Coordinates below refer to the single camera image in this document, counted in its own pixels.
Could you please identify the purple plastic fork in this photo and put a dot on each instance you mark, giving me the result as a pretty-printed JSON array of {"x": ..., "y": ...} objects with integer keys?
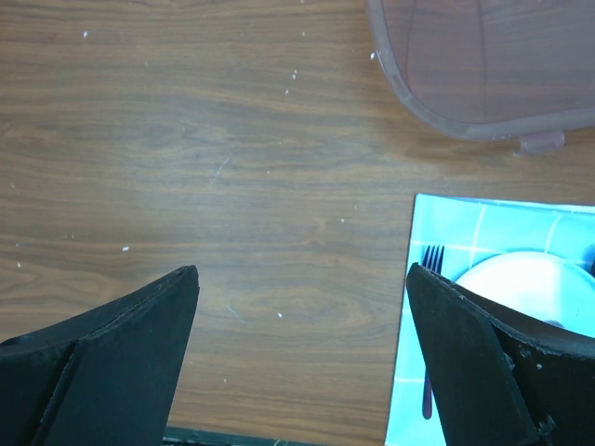
[{"x": 433, "y": 260}]

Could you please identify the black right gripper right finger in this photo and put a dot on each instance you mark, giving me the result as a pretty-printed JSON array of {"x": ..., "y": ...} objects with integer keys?
[{"x": 500, "y": 377}]

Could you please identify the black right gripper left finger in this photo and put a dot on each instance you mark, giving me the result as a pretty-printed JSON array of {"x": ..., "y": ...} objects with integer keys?
[{"x": 104, "y": 377}]

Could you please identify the pale yellow plate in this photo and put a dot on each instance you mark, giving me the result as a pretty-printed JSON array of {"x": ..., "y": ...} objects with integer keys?
[{"x": 543, "y": 286}]

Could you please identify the blue tiled placemat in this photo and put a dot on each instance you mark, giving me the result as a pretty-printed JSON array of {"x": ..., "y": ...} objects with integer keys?
[{"x": 472, "y": 230}]

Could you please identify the clear pink plastic bowl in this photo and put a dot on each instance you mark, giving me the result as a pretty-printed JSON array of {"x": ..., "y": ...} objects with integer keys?
[{"x": 490, "y": 70}]

